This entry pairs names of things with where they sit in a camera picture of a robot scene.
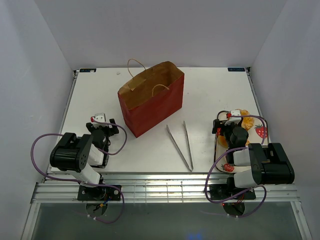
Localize round sugared bread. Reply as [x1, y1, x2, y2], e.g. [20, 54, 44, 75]
[235, 109, 255, 131]

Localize silver metal tongs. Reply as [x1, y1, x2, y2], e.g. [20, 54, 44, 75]
[166, 121, 194, 173]

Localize red paper bag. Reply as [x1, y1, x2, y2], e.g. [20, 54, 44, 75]
[117, 61, 185, 138]

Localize large fake croissant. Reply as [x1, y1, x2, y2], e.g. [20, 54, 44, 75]
[217, 135, 229, 149]

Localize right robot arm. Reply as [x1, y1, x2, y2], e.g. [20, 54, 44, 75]
[212, 118, 295, 199]

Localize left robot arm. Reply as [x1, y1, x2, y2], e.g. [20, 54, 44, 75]
[49, 116, 119, 200]

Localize pink fake donut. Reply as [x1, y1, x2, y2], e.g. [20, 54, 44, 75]
[221, 163, 235, 173]

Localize strawberry pattern tray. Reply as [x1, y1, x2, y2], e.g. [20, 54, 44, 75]
[213, 110, 270, 174]

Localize right blue table label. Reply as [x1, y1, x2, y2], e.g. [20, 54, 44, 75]
[227, 67, 246, 72]

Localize blue table label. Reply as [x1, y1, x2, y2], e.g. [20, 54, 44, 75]
[79, 68, 97, 73]
[227, 67, 246, 72]

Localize left blue table label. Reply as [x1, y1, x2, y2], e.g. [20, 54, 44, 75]
[79, 68, 97, 73]

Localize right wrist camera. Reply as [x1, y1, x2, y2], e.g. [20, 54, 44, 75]
[224, 109, 242, 126]

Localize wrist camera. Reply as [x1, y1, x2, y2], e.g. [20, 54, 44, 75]
[224, 109, 242, 126]
[90, 112, 106, 123]

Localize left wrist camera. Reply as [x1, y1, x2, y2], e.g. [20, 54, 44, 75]
[90, 112, 106, 123]

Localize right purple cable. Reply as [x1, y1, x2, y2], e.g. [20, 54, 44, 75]
[204, 110, 270, 218]

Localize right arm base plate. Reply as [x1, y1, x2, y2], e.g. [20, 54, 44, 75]
[208, 184, 256, 200]

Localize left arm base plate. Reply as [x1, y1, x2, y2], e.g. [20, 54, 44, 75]
[77, 185, 122, 201]

